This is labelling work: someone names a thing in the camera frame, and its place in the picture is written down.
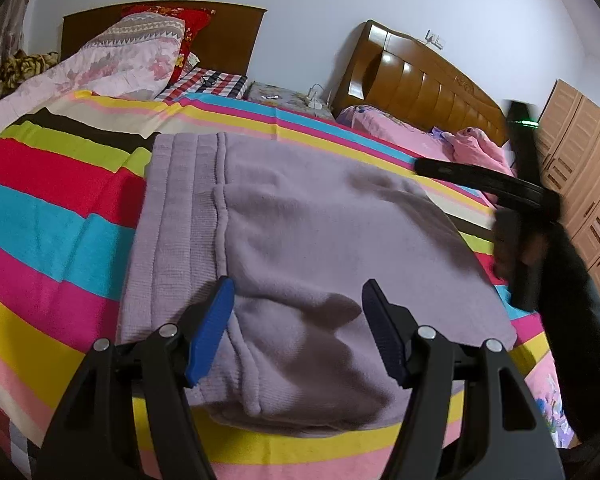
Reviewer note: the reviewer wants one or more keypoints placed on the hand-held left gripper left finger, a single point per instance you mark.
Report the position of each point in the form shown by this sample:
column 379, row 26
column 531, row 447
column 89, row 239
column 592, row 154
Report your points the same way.
column 210, row 325

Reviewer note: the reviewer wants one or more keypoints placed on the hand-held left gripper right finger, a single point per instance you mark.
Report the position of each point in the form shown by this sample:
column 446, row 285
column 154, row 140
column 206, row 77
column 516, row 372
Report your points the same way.
column 380, row 325

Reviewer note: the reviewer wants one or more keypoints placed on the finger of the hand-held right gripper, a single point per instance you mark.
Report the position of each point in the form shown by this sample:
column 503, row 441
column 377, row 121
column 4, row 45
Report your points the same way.
column 460, row 172

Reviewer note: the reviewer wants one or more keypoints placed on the lilac sweater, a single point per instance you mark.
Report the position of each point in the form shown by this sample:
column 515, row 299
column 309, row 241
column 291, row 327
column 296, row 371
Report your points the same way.
column 305, row 220

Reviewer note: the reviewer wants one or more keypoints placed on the person's right forearm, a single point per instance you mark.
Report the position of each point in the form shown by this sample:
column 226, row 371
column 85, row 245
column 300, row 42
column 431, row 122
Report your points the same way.
column 575, row 320

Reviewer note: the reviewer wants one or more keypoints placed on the person's right hand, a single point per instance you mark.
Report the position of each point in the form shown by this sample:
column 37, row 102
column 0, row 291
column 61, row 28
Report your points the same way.
column 532, row 250

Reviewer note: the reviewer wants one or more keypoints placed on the crumpled pink quilt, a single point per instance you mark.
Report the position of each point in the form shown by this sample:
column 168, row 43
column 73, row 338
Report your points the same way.
column 475, row 147

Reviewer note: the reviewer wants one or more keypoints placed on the light wooden wardrobe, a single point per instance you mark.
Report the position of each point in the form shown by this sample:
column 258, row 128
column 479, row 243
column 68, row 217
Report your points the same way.
column 580, row 160

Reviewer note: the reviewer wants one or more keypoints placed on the pink cartoon print sheet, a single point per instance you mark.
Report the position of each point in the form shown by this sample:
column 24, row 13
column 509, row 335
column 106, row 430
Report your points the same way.
column 380, row 125

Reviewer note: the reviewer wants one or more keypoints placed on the light wooden headboard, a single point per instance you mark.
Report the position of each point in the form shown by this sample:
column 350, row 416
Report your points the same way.
column 420, row 85

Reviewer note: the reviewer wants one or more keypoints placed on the white power strip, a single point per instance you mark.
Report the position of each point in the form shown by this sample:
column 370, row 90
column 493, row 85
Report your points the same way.
column 316, row 100

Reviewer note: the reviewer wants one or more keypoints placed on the cloth covered nightstand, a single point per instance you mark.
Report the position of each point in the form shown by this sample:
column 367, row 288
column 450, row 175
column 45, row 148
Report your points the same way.
column 280, row 97

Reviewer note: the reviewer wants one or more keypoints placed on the colourful striped blanket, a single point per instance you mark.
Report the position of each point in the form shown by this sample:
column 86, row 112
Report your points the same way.
column 55, row 200

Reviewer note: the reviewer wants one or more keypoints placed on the dark brown headboard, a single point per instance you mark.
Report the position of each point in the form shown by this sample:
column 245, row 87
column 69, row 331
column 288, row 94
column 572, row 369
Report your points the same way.
column 230, row 40

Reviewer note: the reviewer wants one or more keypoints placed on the pink floral quilt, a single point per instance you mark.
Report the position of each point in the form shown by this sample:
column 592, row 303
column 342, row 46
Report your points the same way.
column 105, row 70

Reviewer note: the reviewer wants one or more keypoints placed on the grey zigzag patterned pillow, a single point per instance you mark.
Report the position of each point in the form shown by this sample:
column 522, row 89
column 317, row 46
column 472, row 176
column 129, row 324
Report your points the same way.
column 140, row 30

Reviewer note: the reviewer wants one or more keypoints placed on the red floral pillow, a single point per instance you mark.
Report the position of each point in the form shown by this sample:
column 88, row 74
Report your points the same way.
column 195, row 20

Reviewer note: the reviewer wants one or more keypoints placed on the leopard print blanket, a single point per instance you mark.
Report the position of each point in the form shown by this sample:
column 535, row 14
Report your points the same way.
column 20, row 70

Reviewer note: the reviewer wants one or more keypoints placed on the floral pleated curtain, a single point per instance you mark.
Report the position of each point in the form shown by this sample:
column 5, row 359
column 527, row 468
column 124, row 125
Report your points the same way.
column 5, row 25

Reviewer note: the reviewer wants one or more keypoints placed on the white wall socket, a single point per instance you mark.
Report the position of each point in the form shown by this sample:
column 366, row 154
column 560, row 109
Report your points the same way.
column 435, row 40

